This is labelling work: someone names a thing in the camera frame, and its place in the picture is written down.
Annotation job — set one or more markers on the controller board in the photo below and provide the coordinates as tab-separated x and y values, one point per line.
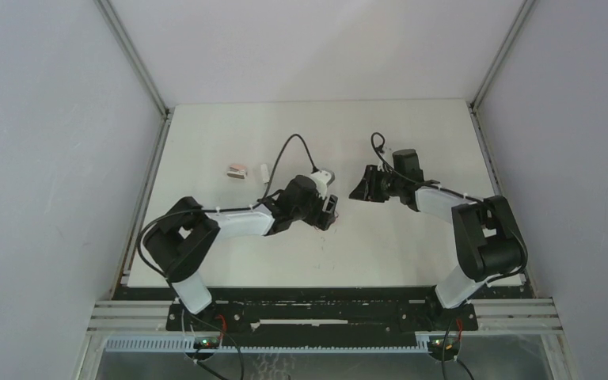
206	343
441	344

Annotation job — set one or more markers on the left controller board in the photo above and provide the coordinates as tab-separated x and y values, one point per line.
206	343

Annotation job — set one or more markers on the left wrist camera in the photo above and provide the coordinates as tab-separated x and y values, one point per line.
323	179

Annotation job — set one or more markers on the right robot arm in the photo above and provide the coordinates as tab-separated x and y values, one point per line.
487	240

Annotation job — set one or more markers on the right controller board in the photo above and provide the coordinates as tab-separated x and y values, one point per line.
441	344

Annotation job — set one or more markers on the pink stapler top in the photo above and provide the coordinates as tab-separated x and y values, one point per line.
237	171

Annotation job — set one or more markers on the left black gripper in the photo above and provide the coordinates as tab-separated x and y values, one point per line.
320	218

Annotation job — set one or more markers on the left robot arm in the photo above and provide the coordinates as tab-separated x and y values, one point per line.
175	244

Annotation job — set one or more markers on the white stapler base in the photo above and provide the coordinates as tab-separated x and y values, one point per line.
265	173

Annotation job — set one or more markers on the right aluminium frame post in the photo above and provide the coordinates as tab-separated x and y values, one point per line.
518	24

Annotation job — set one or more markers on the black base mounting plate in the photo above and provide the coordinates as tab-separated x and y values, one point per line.
365	334

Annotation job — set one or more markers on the aluminium frame post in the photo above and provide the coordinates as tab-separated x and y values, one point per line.
518	24
120	33

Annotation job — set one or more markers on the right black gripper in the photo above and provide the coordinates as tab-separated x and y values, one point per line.
366	189

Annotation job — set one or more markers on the left aluminium frame post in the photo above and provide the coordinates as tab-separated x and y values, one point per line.
120	33

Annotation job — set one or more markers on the front aluminium rail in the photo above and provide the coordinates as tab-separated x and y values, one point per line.
493	317

